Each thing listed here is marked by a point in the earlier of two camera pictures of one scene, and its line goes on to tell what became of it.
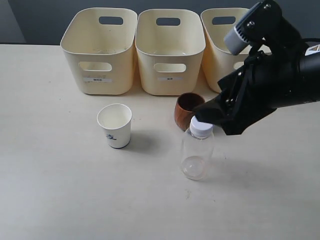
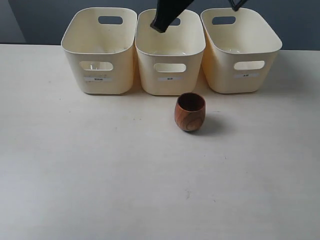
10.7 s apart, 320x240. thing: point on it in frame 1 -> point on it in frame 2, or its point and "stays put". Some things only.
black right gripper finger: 212,112 -> 166,11
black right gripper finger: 236,126 -> 236,7
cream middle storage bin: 170,44 stays put
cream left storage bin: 99,43 stays put
